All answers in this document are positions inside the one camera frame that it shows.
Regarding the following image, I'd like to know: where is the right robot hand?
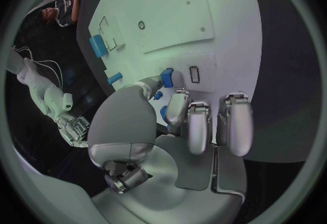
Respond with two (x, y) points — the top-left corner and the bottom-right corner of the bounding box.
(55, 115), (92, 148)

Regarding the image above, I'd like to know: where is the blue block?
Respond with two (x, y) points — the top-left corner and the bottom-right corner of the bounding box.
(159, 68), (174, 88)

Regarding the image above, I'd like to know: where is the blue gear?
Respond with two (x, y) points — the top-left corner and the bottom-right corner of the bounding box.
(159, 105), (168, 123)

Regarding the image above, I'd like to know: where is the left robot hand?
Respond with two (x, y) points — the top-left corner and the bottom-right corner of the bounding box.
(86, 71), (255, 224)

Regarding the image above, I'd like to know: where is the white task board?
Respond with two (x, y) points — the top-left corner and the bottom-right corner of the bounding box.
(88, 0), (263, 144)

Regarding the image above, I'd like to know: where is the white cable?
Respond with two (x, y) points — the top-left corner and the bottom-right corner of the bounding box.
(34, 59), (64, 89)
(11, 45), (35, 60)

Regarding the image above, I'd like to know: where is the small blue cylinder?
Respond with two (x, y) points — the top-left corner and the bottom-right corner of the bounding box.
(107, 72), (123, 85)

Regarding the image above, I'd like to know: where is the large blue cylinder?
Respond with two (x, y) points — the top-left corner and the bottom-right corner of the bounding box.
(88, 34), (108, 59)

